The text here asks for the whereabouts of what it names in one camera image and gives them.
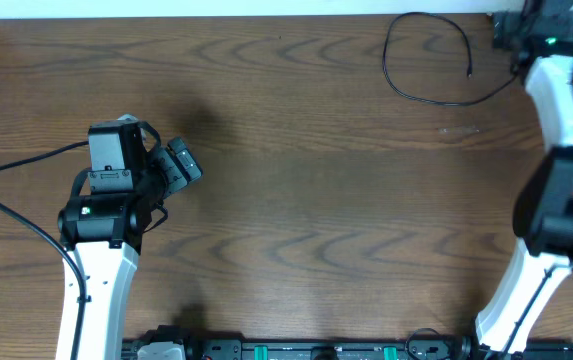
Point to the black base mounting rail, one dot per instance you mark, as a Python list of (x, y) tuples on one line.
[(171, 342)]

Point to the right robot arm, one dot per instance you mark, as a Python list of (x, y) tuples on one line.
[(540, 38)]

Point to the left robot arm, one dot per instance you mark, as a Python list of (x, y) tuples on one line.
[(102, 226)]

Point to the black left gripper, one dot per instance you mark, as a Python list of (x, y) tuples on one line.
[(177, 163)]

